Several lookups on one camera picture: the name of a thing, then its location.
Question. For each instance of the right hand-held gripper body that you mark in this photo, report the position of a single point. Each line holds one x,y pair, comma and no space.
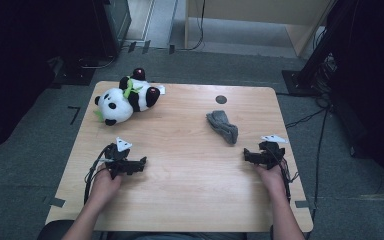
273,153

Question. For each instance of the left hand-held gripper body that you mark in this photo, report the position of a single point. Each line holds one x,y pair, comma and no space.
120,156

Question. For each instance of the grey cloth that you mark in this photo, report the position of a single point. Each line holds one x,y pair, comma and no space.
222,126

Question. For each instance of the panda plush toy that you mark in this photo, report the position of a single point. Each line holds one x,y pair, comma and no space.
123,103

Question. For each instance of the person's right hand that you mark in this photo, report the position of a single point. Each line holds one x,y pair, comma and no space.
273,181

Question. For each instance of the person's left hand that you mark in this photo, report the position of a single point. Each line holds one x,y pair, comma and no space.
105,186

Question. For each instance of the grey tape piece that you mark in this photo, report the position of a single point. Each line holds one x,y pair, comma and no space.
301,204

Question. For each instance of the round black table grommet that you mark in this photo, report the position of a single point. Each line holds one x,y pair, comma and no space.
221,99

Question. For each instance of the black angled floor tape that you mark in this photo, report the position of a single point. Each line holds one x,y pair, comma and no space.
76,112

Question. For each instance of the person's clothing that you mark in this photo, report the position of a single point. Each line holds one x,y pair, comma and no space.
180,237

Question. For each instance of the black chair armrest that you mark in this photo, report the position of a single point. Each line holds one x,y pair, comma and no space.
53,231

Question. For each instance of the black metal stand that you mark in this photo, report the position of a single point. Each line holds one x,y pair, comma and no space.
313,60

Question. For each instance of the dark floor tape strip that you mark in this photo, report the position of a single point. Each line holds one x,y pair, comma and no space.
171,49
146,46
131,46

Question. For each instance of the black cabinet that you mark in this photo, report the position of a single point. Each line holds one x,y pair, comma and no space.
113,26

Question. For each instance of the dark curtain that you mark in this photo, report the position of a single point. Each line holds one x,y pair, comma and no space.
20,66

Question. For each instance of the beige wooden desk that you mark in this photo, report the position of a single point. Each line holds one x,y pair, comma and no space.
263,8

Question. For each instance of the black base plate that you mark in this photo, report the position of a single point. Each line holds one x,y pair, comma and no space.
73,75

